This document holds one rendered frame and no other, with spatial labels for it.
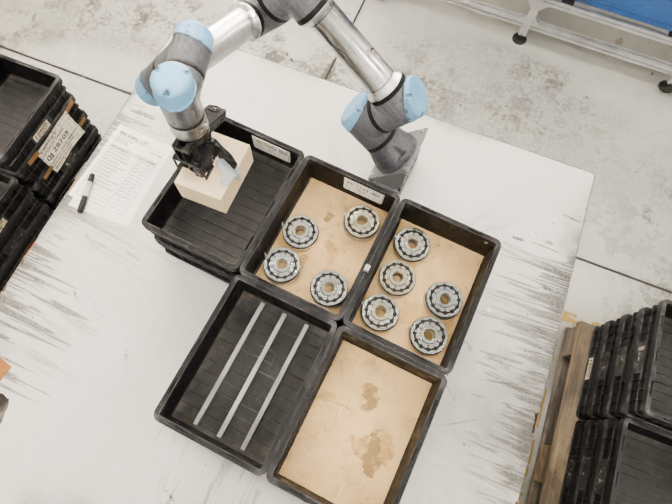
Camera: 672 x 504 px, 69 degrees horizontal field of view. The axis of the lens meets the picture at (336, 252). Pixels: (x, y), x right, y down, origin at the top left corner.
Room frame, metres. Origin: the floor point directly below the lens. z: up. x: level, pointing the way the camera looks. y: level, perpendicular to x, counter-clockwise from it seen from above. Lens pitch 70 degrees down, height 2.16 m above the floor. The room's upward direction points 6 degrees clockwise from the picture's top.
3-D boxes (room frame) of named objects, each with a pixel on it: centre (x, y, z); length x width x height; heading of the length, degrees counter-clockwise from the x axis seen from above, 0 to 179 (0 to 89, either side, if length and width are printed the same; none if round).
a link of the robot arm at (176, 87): (0.55, 0.32, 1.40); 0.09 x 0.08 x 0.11; 179
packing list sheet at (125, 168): (0.72, 0.73, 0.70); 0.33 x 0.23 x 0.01; 164
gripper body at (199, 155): (0.54, 0.32, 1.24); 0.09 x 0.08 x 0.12; 165
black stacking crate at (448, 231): (0.40, -0.24, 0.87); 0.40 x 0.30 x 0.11; 160
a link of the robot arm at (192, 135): (0.55, 0.32, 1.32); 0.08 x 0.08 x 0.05
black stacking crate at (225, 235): (0.60, 0.32, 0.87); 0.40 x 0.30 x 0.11; 160
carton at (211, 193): (0.57, 0.31, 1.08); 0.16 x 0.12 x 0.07; 164
